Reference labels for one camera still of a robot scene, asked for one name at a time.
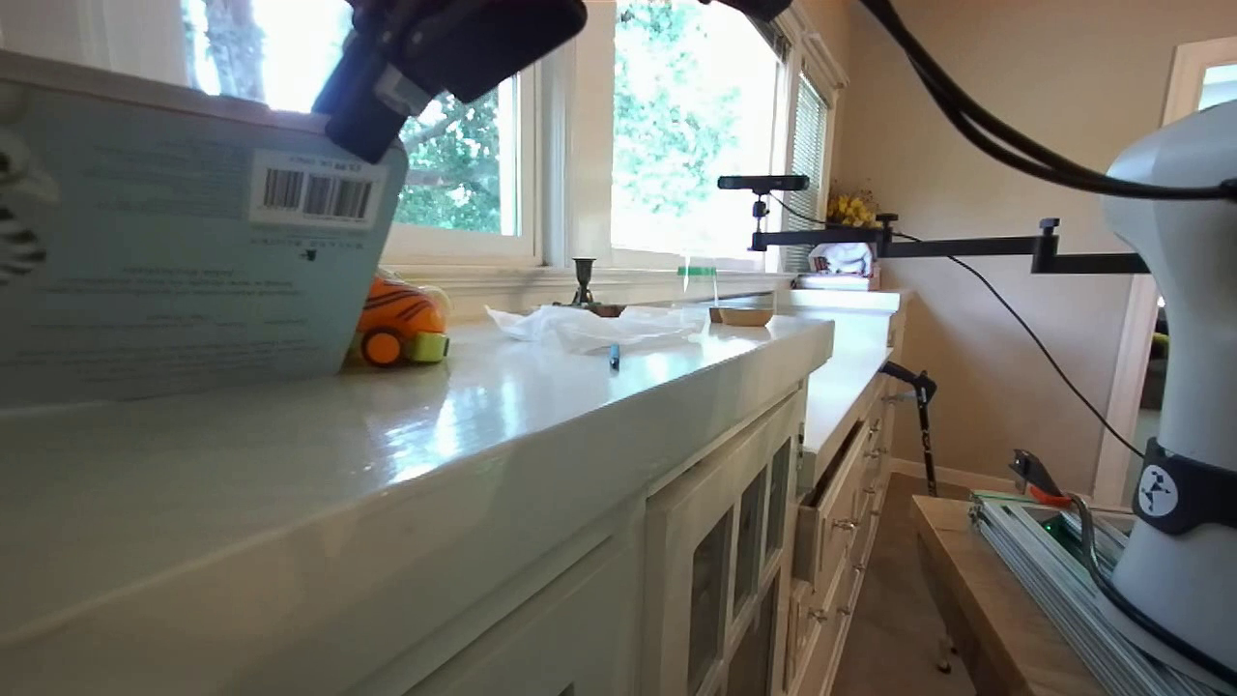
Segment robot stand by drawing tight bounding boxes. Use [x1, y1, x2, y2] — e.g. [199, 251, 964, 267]
[909, 487, 1237, 696]

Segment brass candle holder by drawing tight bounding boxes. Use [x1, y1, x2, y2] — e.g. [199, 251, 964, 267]
[552, 256, 628, 319]

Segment camera on mount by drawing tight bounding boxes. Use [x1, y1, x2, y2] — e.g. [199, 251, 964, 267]
[716, 173, 1153, 277]

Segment clear plastic bag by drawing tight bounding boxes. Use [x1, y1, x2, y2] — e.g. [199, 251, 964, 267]
[484, 304, 712, 355]

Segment orange and black clamp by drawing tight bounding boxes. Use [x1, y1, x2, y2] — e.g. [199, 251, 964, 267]
[1007, 448, 1076, 509]

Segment white glass cabinet door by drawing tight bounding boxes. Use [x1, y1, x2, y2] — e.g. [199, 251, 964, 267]
[642, 385, 810, 696]

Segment white drawer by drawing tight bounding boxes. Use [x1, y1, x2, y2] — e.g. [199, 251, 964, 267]
[792, 418, 878, 584]

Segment row of windows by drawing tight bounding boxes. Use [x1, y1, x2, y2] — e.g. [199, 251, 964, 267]
[0, 0, 844, 277]

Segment yellow flowers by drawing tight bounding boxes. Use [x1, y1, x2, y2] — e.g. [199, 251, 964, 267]
[825, 187, 881, 229]

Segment orange tiger toy car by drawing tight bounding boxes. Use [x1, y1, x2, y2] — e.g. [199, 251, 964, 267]
[347, 273, 453, 369]

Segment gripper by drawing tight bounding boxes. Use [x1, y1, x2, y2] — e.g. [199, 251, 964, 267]
[311, 0, 589, 164]

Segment clear glass cup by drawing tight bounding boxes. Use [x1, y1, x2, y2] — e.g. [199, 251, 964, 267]
[678, 255, 722, 311]

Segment wooden bowl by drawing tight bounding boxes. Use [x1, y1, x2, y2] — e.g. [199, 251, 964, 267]
[707, 304, 777, 329]

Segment black cable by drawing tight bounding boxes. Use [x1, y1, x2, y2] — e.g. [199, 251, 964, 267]
[770, 191, 1147, 459]

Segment light blue children's book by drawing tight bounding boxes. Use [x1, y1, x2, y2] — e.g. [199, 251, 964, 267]
[0, 48, 410, 408]

